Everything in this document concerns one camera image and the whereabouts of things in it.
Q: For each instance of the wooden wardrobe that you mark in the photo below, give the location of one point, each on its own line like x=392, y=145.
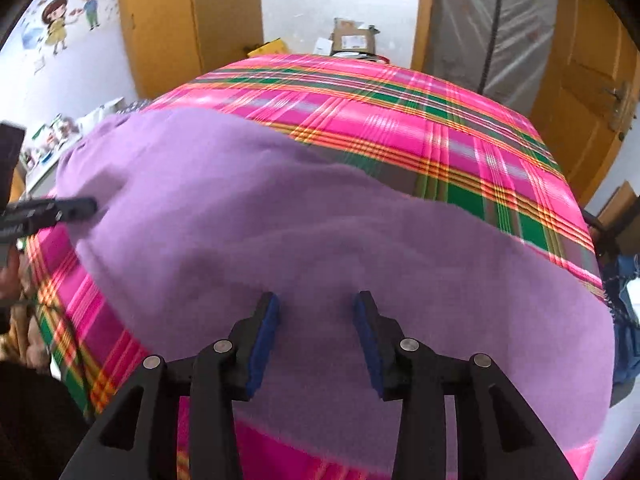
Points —
x=185, y=20

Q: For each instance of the grey drawer cabinet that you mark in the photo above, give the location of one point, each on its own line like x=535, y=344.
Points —
x=42, y=180

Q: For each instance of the group of toiletry bottles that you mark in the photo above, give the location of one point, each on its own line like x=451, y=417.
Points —
x=52, y=137

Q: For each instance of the person's left hand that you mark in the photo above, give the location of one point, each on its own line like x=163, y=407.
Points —
x=7, y=282

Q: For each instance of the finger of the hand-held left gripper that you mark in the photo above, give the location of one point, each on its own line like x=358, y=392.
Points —
x=65, y=208

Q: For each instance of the flat brown carton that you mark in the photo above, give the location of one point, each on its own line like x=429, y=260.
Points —
x=617, y=207

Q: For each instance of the cartoon wall sticker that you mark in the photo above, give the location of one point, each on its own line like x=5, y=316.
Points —
x=65, y=15

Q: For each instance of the yellow bag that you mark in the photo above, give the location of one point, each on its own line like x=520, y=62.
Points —
x=267, y=49

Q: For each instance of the purple fleece pants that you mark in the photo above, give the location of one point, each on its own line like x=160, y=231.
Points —
x=300, y=240

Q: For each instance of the open cardboard box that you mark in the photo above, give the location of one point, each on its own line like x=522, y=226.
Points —
x=355, y=37

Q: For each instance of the person's left forearm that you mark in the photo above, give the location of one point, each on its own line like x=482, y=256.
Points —
x=35, y=425

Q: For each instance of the wooden door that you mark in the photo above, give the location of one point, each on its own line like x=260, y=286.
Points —
x=585, y=60

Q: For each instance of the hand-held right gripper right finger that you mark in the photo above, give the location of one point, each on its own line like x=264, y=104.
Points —
x=370, y=347

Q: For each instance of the plastic door curtain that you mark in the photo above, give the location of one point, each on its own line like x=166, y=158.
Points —
x=480, y=25

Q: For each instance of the white paper bag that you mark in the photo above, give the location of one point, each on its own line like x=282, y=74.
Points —
x=100, y=112

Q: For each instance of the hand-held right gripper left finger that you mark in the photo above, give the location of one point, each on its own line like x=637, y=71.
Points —
x=262, y=347

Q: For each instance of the blue cloth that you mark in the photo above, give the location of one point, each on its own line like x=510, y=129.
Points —
x=625, y=320

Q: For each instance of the pink plaid blanket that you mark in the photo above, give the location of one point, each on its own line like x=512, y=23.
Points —
x=400, y=125

